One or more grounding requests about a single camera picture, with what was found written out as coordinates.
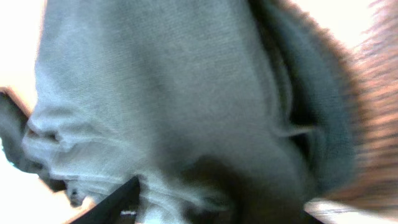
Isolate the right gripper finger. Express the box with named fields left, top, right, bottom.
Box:
left=71, top=177, right=140, bottom=224

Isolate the dark teal t-shirt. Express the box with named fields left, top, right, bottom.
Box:
left=1, top=0, right=355, bottom=223

